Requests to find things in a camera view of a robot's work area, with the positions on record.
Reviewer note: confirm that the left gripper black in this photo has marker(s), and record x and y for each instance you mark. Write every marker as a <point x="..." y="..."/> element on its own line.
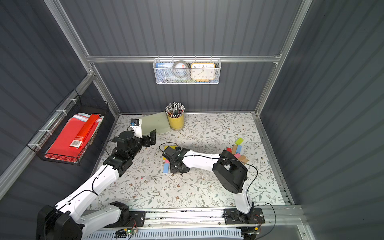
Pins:
<point x="146" y="140"/>

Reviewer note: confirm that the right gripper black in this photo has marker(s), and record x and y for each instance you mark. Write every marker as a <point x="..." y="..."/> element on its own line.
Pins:
<point x="172" y="157"/>

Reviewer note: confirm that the lime green block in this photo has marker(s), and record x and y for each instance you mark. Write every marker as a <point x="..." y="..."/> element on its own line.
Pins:
<point x="239" y="141"/>

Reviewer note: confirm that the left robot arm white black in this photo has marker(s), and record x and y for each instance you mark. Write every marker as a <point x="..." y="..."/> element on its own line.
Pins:
<point x="65" y="220"/>

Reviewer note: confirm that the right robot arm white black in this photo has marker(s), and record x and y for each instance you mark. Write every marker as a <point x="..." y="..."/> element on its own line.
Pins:
<point x="230" y="172"/>

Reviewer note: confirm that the pale green book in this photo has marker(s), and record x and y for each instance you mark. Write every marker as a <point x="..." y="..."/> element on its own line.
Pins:
<point x="158" y="122"/>

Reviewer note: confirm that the yellow pencil cup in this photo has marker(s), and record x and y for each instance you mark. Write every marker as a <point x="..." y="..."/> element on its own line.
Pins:
<point x="177" y="124"/>

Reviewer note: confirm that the bundle of pencils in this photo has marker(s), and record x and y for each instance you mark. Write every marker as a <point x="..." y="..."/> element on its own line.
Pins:
<point x="175" y="110"/>

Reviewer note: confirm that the natural wood block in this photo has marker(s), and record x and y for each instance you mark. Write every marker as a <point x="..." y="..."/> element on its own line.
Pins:
<point x="243" y="159"/>
<point x="234" y="149"/>

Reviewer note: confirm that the red long box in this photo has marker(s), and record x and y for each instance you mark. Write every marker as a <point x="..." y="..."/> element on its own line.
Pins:
<point x="84" y="131"/>

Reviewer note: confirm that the red folder stack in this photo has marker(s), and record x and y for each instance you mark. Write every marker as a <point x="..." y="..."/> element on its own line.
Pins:
<point x="61" y="151"/>

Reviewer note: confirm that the grey tape roll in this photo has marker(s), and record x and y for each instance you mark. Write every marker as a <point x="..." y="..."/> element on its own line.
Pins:
<point x="180" y="69"/>

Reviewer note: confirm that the yellow alarm clock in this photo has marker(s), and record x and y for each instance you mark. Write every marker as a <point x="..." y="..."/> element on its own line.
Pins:
<point x="203" y="72"/>

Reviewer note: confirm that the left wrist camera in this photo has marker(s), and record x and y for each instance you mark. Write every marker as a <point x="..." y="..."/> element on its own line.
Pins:
<point x="136" y="126"/>

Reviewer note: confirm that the aluminium rail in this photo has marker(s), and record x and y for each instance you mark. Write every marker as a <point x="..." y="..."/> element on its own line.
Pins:
<point x="195" y="218"/>

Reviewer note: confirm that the white wire wall basket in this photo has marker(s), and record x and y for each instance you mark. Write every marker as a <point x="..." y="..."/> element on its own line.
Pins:
<point x="164" y="74"/>

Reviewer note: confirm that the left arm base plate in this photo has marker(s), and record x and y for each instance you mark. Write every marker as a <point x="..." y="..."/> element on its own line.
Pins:
<point x="129" y="220"/>

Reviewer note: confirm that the black wire side basket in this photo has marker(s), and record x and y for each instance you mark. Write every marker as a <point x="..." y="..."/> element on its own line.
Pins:
<point x="47" y="135"/>

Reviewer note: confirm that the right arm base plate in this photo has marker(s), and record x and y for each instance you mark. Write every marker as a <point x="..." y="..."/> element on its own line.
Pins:
<point x="235" y="217"/>

